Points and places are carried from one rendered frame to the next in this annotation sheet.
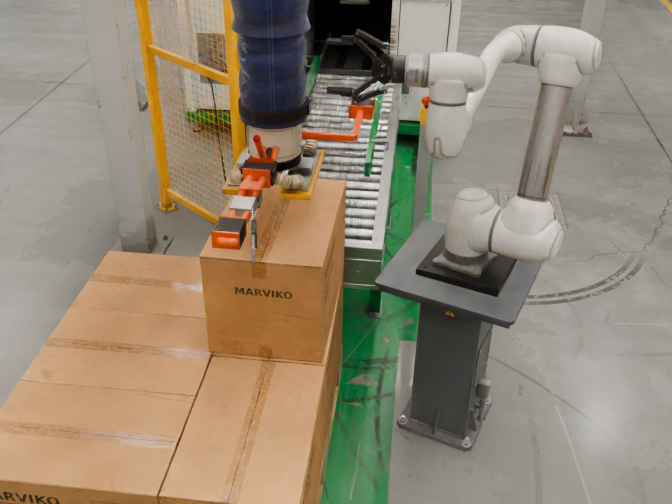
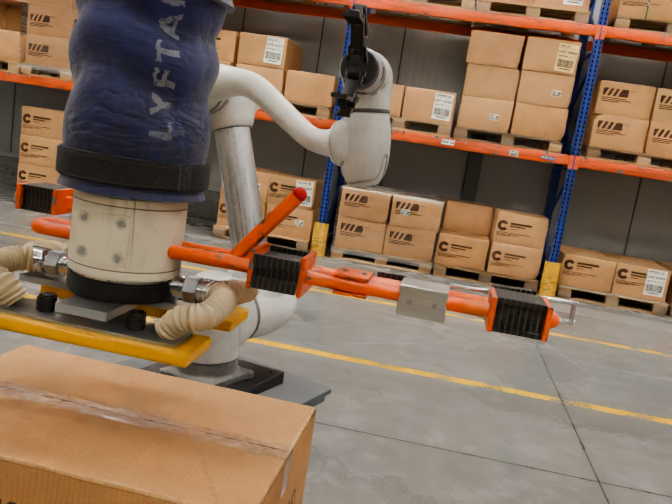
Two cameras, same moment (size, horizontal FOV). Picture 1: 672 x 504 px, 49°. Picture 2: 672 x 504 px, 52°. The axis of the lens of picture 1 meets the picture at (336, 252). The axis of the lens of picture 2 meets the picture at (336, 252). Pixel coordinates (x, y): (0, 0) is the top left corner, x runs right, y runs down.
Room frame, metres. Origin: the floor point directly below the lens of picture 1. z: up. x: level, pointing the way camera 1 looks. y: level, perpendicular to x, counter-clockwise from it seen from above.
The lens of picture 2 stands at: (1.89, 1.25, 1.44)
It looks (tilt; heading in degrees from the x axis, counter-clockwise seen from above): 10 degrees down; 272
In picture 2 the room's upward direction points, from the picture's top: 9 degrees clockwise
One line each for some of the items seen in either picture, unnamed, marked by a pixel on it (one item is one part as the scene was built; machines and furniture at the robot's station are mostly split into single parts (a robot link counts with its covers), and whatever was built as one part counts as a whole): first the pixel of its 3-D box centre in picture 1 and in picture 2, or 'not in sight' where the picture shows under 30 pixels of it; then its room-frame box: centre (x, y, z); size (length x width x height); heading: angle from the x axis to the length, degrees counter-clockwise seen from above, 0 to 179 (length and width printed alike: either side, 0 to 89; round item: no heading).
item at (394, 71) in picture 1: (389, 68); (357, 67); (1.95, -0.14, 1.58); 0.09 x 0.07 x 0.08; 84
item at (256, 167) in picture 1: (259, 172); (282, 269); (2.00, 0.24, 1.23); 0.10 x 0.08 x 0.06; 84
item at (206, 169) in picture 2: (274, 105); (136, 167); (2.25, 0.20, 1.35); 0.23 x 0.23 x 0.04
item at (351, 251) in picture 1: (298, 247); not in sight; (2.61, 0.16, 0.58); 0.70 x 0.03 x 0.06; 84
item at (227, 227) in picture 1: (229, 232); (517, 313); (1.66, 0.28, 1.23); 0.08 x 0.07 x 0.05; 174
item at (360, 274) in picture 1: (299, 268); not in sight; (2.61, 0.16, 0.48); 0.70 x 0.03 x 0.15; 84
